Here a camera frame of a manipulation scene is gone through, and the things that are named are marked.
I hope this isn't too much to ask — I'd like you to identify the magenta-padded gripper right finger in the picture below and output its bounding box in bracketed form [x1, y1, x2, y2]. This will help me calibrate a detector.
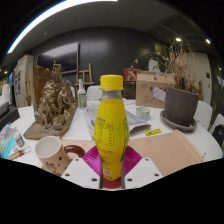
[120, 145, 164, 190]

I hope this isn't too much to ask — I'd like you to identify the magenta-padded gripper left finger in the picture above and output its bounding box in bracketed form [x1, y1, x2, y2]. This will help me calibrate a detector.
[61, 145, 105, 190]

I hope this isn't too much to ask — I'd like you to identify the yellow drink bottle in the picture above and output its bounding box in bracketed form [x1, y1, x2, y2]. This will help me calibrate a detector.
[93, 74, 131, 182]

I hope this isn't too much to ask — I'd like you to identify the light wooden board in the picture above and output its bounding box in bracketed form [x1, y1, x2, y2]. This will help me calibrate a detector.
[39, 129, 205, 178]

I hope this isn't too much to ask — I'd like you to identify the yellow tag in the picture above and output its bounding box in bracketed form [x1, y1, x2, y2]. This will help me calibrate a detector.
[144, 128, 163, 137]

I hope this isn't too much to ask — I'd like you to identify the grey plant saucer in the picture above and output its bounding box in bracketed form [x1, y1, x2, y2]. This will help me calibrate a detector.
[159, 109, 198, 133]

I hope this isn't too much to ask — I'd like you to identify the small glass jar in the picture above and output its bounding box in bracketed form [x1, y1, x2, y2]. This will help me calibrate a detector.
[135, 106, 152, 121]

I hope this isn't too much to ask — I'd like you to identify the small paint jar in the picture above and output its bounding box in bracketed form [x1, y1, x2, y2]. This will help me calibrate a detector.
[13, 131, 26, 148]

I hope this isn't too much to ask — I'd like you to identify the brown cardboard sculpture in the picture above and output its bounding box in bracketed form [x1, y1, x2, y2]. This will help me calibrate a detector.
[23, 63, 79, 140]

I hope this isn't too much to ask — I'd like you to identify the cardboard box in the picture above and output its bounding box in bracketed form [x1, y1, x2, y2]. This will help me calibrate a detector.
[135, 73, 176, 109]

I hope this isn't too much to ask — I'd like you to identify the black case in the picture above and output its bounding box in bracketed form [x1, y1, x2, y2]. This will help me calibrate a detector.
[0, 101, 21, 132]

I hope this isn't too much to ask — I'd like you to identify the wooden easel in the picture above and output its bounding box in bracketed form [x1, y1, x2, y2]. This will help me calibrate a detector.
[73, 62, 95, 90]

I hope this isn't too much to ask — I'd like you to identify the red box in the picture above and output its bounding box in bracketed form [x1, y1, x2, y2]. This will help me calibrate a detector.
[123, 68, 139, 82]

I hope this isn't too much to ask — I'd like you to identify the white cabinet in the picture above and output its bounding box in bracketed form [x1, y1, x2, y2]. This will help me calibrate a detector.
[13, 54, 35, 108]

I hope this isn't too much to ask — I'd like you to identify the ceiling light panel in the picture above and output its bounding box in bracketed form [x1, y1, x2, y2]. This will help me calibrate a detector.
[6, 0, 118, 55]

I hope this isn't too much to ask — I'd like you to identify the white mug with brown handle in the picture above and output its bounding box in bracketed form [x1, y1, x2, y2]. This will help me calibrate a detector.
[34, 135, 87, 177]

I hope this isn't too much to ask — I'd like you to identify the dark wall screen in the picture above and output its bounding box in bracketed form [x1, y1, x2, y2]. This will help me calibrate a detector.
[36, 41, 81, 75]

